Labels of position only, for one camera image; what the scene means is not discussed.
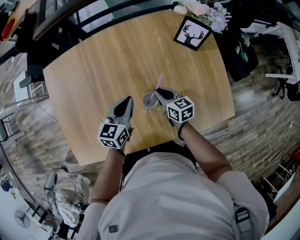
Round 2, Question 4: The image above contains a black strap buckle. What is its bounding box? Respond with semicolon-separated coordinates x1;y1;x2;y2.
234;207;251;224

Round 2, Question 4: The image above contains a person's left forearm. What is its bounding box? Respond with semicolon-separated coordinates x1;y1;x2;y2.
90;147;125;205

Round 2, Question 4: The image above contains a beige cloth bag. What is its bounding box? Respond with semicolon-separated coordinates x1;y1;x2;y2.
52;172;91;227

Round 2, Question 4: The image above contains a person's right forearm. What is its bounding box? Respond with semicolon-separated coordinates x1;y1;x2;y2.
179;121;233;183

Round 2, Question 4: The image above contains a black wristband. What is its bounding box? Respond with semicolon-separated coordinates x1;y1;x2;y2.
177;122;186;142

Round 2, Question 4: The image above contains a red stool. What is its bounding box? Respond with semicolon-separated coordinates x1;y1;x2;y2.
291;147;300;165

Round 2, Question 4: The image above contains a white floor cable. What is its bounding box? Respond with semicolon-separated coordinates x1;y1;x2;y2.
36;102;60;123

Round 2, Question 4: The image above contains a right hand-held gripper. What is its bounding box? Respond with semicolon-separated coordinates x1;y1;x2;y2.
154;87;195;124

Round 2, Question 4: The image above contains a white wooden desk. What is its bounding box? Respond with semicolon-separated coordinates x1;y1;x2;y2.
264;20;300;85

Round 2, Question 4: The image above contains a pink straw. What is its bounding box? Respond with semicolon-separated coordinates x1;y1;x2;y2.
147;74;164;106

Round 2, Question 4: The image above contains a framed deer picture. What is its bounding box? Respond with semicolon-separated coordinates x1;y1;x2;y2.
173;15;213;52

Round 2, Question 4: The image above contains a black high-back office chair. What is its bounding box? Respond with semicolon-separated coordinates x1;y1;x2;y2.
215;30;260;83

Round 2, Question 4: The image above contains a green folding chair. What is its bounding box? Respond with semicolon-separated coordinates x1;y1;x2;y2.
0;112;21;143

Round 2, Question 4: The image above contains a red bag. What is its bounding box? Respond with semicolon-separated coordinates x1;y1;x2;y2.
0;17;16;42

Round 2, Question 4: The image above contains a white metal rack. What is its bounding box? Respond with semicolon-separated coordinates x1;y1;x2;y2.
12;69;50;104

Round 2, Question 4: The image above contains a white shelf frame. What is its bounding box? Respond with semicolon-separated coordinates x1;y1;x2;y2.
262;161;296;203

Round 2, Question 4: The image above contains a pastel flower bouquet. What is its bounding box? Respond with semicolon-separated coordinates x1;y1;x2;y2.
173;0;232;34

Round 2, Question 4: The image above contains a black standing fan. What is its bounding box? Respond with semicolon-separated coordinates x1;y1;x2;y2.
14;210;31;229

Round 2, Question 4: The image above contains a small potted plant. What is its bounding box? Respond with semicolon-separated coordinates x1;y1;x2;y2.
235;33;252;63

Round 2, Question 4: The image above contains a long wooden table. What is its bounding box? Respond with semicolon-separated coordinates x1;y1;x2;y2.
0;0;38;45

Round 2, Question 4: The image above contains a grey-white cup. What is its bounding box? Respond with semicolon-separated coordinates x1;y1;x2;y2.
141;91;159;113

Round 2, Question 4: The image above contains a person's grey shirt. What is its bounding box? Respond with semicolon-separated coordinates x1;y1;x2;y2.
76;151;270;240

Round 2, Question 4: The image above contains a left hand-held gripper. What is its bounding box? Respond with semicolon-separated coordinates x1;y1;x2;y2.
97;96;134;150

